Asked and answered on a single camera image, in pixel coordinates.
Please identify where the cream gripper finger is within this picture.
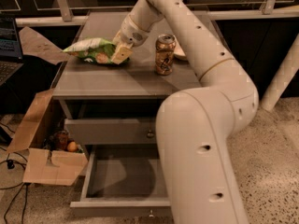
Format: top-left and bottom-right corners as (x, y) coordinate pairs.
(111, 44), (133, 64)

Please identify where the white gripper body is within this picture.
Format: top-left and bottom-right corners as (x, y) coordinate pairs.
(112, 15), (150, 47)

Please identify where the green rice chip bag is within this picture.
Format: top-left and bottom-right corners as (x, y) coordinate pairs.
(64, 37), (117, 64)

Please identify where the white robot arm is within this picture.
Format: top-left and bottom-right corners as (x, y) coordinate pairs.
(112, 0), (259, 224)

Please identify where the grey drawer cabinet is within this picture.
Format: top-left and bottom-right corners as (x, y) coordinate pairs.
(50, 10), (237, 161)

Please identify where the grey top drawer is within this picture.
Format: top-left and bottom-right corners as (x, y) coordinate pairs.
(64, 119), (156, 145)

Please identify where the grey open middle drawer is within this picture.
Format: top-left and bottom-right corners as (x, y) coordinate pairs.
(70, 144), (171, 217)

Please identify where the brown drink can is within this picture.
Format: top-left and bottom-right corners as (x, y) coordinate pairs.
(155, 34), (176, 76)

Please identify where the white paper bowl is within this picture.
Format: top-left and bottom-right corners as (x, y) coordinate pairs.
(174, 39), (187, 61)

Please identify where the dark brown jar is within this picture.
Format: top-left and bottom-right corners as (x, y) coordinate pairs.
(54, 131), (68, 150)

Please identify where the orange fruit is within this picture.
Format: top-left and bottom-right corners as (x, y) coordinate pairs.
(67, 141), (78, 152)

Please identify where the black laptop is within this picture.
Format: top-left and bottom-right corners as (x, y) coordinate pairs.
(0, 14), (23, 86)

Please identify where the open cardboard box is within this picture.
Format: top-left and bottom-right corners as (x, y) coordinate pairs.
(7, 27), (88, 186)

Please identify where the metal railing frame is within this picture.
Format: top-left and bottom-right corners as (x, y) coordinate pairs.
(0, 0), (299, 28)

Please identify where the black floor cable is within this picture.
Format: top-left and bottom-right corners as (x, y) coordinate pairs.
(0, 121), (32, 224)

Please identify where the white diagonal post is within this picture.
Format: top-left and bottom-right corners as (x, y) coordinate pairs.
(261, 35), (299, 111)

